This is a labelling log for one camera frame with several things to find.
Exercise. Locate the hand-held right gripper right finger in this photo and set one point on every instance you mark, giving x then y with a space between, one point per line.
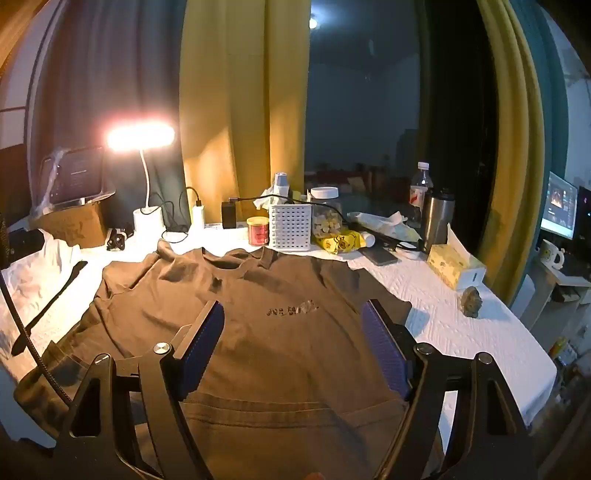
383 341

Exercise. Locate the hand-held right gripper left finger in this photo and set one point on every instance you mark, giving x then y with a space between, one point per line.
203 346

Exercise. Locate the brown printed t-shirt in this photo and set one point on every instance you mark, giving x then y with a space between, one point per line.
286 369

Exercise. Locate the white textured table cover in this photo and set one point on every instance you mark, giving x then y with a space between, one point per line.
461 332

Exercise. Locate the dark smartphone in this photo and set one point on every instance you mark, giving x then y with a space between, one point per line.
378 256

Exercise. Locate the grey rock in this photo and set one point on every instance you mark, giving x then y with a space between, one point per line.
470 302

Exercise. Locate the yellow tissue box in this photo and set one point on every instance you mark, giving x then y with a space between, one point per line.
450 267

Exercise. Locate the yellow snack bag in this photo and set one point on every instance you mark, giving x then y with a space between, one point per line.
337 242

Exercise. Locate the white plastic bag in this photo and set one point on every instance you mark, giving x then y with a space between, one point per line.
383 224

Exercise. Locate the white power strip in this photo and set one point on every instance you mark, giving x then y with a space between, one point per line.
212 227

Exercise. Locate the red tin can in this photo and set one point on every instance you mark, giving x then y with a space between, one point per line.
258 230

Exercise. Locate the white charger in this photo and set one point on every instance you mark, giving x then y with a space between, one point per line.
198 216

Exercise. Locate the steel tumbler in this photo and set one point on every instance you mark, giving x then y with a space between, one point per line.
436 221

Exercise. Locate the black power adapter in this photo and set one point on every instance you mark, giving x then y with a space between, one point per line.
229 214

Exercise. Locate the white desk lamp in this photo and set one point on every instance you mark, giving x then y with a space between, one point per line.
147 221

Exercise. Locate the white perforated basket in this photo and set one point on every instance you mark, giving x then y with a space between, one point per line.
291 228

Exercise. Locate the clear jar white lid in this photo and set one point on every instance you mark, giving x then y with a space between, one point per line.
325 203

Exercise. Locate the plastic water bottle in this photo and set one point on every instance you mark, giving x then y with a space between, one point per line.
420 184

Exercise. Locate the crumpled white tissue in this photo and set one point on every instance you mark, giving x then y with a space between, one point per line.
270 196

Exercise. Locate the brown cardboard box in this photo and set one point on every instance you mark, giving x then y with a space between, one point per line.
78 226

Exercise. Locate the stack of paper cups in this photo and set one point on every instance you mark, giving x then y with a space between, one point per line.
281 184

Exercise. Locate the white garment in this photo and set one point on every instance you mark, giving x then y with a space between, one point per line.
41 263

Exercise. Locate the white mug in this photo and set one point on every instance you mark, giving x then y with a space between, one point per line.
550 254

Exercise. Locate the tablet in plastic wrap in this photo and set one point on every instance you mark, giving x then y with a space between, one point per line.
78 173

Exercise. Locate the lit computer monitor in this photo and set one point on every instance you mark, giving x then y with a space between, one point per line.
558 203

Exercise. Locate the black curtain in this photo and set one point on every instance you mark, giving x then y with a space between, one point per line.
457 115

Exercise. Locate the yellow curtain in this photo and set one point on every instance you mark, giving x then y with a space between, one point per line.
512 138
240 92

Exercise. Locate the dark window pane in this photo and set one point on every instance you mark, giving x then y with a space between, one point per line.
360 101

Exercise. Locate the dark teal curtain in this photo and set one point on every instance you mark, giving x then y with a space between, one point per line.
115 69

